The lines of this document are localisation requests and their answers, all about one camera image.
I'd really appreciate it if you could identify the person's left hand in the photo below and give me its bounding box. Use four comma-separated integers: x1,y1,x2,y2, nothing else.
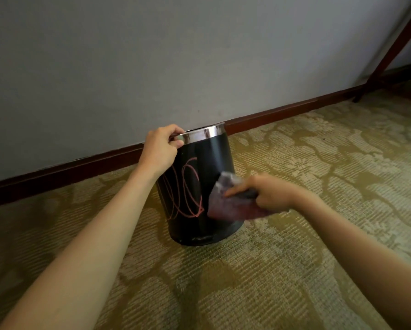
137,124,186,176

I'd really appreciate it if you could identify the person's right hand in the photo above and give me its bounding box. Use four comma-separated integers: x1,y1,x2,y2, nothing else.
224,174,312,222

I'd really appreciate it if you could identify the purple cleaning cloth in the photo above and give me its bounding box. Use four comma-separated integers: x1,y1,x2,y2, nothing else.
207,171,273,222

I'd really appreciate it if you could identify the black bin with steel rim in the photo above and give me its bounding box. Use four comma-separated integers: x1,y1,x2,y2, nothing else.
156,122,245,246

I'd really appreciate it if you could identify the person's left forearm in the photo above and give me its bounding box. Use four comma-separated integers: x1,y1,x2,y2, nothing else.
0,164,158,330

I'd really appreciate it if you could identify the person's right forearm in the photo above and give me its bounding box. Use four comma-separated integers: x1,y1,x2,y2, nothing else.
295,196,411,330

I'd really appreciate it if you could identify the dark wooden baseboard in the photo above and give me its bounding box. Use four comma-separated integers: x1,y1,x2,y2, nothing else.
0,64,411,210

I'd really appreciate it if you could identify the dark wooden table leg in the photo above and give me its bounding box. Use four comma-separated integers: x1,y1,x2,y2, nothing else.
351,0,411,103

